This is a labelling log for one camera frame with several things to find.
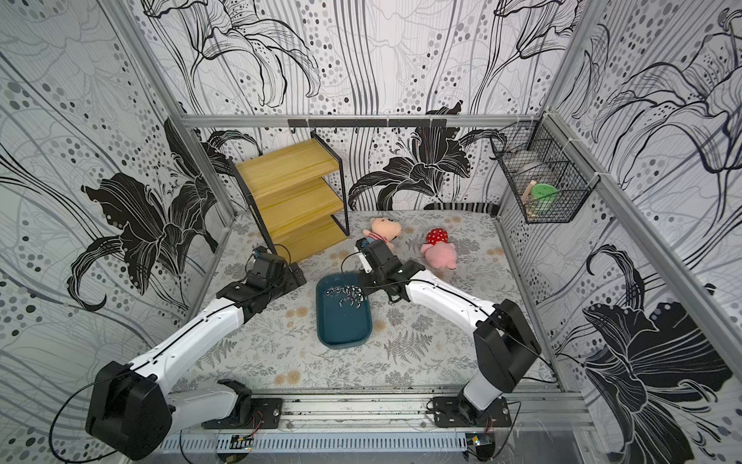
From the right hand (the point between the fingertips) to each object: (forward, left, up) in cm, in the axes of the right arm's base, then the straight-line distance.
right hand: (366, 273), depth 86 cm
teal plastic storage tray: (-6, +8, -13) cm, 16 cm away
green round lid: (+14, -50, +19) cm, 55 cm away
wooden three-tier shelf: (+32, +27, +4) cm, 42 cm away
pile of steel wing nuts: (-1, +6, -11) cm, 12 cm away
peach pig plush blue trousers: (+20, -1, -6) cm, 21 cm away
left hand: (-3, +21, 0) cm, 21 cm away
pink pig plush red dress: (+12, -24, -5) cm, 27 cm away
